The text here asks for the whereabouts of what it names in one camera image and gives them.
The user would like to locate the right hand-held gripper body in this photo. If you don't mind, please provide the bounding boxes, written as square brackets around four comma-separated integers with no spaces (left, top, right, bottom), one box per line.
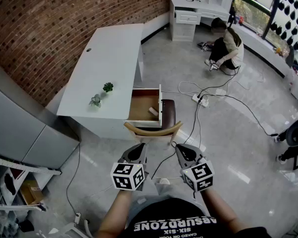
[180,157,216,193]

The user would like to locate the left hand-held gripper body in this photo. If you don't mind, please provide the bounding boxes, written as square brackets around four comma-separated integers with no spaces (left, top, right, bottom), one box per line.
[110,158,148,192]

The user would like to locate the white drawer wooden inside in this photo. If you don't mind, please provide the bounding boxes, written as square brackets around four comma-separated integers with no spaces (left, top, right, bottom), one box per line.
[125,84,163,130]

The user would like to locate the person's left forearm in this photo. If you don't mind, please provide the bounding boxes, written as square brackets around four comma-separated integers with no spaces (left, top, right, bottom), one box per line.
[96,189,132,238]

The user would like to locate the person's right forearm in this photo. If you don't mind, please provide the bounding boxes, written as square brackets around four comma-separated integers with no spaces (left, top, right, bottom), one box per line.
[201,188,246,233]

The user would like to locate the person's grey shorts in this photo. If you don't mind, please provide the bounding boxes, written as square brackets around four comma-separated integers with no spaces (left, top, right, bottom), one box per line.
[126,179,211,223]

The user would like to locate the person's black t-shirt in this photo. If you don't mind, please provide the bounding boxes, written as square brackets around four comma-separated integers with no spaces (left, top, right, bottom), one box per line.
[119,198,273,238]

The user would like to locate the wooden chair brown seat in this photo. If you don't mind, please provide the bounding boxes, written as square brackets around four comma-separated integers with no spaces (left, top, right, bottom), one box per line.
[123,99,184,146]

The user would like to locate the white power strip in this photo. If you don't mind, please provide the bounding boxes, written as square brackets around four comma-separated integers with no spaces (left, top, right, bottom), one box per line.
[192,93,210,108]

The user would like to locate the pale leafy potted plant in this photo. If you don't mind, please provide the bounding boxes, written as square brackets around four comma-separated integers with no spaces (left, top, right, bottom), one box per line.
[88,94,102,108]

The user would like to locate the cardboard box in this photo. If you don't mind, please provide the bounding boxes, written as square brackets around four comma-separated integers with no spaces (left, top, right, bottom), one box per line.
[20,181,45,206]

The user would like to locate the white metal rack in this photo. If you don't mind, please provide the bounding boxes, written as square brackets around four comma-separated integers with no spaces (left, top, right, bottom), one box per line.
[0,151,63,238]

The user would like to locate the grey refrigerator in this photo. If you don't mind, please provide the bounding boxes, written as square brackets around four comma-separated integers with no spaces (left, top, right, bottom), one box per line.
[0,56,80,170]

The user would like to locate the white window bench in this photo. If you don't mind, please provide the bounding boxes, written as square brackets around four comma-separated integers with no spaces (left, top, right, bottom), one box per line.
[238,25,298,101]

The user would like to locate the white hutch desk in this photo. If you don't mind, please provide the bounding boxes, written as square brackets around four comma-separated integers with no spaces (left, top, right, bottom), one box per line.
[168,0,238,42]

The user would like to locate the white panel black ornaments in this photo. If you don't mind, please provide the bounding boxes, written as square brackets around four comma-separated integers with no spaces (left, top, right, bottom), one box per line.
[270,0,298,49]

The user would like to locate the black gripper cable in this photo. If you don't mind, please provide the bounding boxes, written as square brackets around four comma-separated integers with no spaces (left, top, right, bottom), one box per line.
[151,100,202,180]

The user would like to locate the black charger cable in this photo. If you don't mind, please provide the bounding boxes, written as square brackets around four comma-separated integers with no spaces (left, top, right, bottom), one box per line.
[66,142,81,215]

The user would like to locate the long black adapter cable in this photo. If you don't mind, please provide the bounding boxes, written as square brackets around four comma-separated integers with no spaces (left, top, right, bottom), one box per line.
[201,93,279,136]

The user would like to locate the looped white cable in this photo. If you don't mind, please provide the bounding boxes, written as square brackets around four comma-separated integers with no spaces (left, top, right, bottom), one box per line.
[177,80,239,96]

